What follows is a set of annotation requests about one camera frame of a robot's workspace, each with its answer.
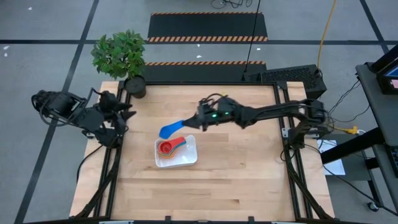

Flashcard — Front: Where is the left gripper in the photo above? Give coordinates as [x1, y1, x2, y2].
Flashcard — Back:
[98, 90, 137, 123]

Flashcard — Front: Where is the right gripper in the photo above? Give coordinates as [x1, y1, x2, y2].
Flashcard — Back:
[182, 95, 246, 133]

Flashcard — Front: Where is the small blue measuring cup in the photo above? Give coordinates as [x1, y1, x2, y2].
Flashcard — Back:
[159, 119, 185, 140]

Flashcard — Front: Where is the white plastic basket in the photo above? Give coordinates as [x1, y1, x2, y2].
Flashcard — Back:
[154, 134, 199, 169]

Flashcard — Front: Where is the red measuring cup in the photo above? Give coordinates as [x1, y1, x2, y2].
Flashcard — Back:
[157, 136, 187, 155]

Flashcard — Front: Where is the orange measuring cup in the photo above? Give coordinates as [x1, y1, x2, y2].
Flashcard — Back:
[158, 148, 180, 159]

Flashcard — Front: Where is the black plant pot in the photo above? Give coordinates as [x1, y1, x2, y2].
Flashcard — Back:
[123, 75, 147, 100]

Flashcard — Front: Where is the narrow black hazard-striped mat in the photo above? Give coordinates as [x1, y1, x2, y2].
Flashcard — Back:
[141, 60, 267, 83]

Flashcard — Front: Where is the green leafy plant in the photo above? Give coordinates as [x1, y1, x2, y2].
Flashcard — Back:
[90, 29, 147, 80]

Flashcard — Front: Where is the wide black hazard-striped mat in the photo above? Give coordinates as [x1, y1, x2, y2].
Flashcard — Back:
[147, 11, 269, 43]

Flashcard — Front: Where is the white paper sheet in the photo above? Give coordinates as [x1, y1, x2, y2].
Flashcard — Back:
[317, 139, 346, 177]

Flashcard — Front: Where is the black side desk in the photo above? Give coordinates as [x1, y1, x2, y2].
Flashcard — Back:
[320, 43, 398, 215]

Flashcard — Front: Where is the black laptop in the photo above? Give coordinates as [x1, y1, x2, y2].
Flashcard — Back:
[369, 44, 398, 96]

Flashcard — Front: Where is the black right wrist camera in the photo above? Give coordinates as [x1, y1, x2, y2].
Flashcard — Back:
[198, 98, 217, 113]

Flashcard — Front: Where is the black metal rig frame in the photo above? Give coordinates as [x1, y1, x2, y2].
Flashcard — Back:
[70, 80, 336, 222]

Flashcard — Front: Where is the black hanging cable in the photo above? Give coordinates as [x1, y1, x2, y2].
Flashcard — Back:
[242, 0, 262, 77]

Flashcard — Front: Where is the yellow power cable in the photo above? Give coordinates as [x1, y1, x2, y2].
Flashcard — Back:
[315, 0, 359, 136]

